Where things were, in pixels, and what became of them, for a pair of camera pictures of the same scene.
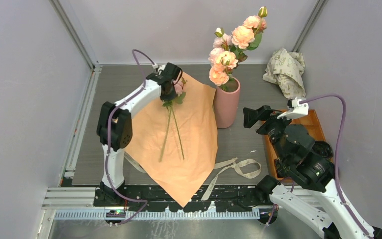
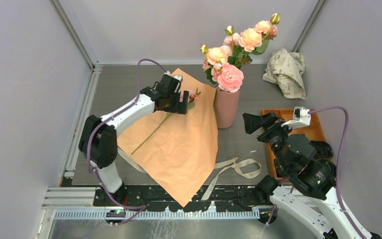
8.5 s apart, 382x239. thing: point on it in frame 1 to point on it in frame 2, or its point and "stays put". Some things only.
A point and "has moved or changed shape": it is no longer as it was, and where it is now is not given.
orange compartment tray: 311,123 stays put
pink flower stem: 221,45 to 233,40
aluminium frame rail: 69,168 stays put
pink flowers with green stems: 178,91 has moved or changed shape
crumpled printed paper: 286,69 stays put
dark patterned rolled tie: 323,149 stays put
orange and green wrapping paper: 176,141 stays put
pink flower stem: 222,62 to 215,55
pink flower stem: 249,35 to 256,39
